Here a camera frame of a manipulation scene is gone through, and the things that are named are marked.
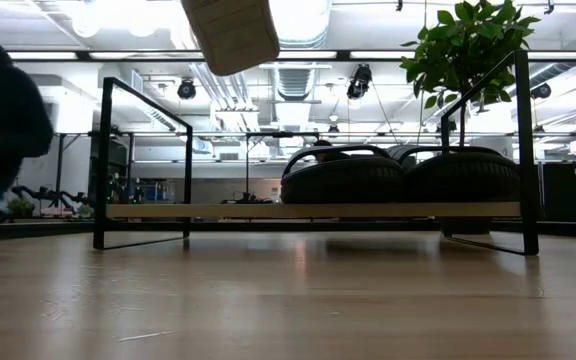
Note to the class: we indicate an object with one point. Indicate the black rubber slide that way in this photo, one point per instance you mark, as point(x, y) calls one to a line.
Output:
point(463, 182)
point(343, 185)

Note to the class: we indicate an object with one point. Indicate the white rubber slide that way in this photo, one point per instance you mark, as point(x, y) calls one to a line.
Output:
point(233, 35)

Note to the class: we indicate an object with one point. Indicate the black background robot arm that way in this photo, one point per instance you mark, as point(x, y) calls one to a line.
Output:
point(43, 194)
point(75, 197)

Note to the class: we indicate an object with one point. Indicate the black metal shoe rack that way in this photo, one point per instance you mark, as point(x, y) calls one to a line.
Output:
point(268, 210)

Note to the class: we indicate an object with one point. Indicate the black ceiling spotlight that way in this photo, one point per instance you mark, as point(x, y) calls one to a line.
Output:
point(540, 91)
point(186, 90)
point(359, 82)

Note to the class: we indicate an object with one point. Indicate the black overhead beam with lights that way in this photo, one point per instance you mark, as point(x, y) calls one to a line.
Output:
point(343, 55)

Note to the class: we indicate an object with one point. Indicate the small green potted plant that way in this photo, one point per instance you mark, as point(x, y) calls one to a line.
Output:
point(20, 207)

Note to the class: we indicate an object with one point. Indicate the black partition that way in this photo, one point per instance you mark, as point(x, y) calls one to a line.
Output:
point(568, 190)

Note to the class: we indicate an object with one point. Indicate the person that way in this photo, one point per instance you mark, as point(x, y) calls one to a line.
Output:
point(8, 110)

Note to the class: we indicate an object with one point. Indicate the black background frame stand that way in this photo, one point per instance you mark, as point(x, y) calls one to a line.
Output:
point(283, 134)

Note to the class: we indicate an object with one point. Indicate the silver ventilation duct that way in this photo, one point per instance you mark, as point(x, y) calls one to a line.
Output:
point(303, 30)

